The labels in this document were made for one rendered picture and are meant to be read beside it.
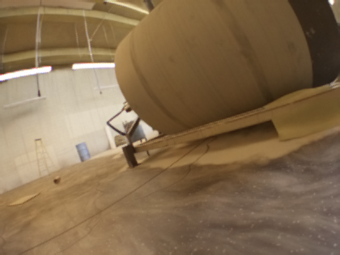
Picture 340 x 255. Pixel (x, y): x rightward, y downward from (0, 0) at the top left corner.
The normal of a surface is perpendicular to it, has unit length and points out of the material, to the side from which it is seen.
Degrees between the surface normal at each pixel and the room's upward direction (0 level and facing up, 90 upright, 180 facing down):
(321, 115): 87
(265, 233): 0
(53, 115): 90
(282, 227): 0
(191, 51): 105
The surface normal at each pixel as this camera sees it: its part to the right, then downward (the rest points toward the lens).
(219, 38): -0.49, 0.48
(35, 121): 0.72, -0.24
